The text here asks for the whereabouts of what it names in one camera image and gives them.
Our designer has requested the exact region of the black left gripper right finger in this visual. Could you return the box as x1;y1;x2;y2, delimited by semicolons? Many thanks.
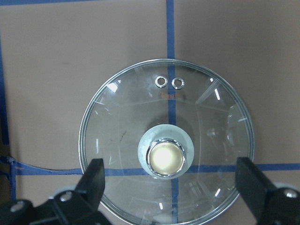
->
236;157;300;225

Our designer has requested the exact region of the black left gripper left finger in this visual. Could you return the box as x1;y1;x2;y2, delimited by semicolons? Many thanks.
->
0;158;107;225

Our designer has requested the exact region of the glass pot lid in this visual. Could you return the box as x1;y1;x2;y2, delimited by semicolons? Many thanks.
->
78;59;255;225

